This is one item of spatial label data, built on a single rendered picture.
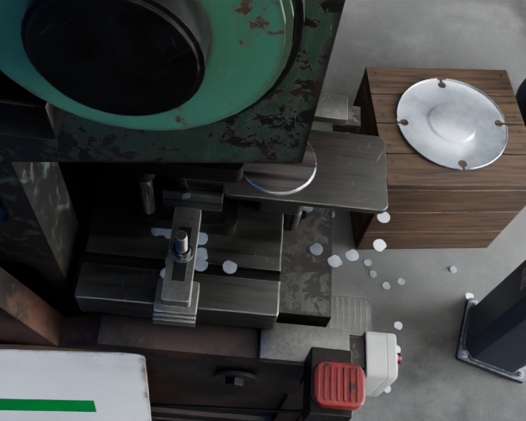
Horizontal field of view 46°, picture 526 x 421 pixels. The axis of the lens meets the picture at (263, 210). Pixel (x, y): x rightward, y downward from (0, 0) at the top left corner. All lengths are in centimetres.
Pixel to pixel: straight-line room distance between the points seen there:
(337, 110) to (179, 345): 54
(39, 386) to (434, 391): 100
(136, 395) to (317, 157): 53
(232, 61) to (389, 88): 137
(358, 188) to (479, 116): 81
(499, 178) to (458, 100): 25
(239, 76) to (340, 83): 180
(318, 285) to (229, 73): 70
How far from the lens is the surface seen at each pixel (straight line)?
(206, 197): 92
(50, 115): 44
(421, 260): 184
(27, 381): 115
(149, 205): 93
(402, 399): 168
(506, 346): 165
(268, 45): 33
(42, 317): 100
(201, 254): 95
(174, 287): 88
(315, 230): 106
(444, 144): 162
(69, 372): 110
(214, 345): 99
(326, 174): 96
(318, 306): 100
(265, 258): 95
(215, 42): 33
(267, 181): 93
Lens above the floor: 156
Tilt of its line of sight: 60 degrees down
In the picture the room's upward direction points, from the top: 11 degrees clockwise
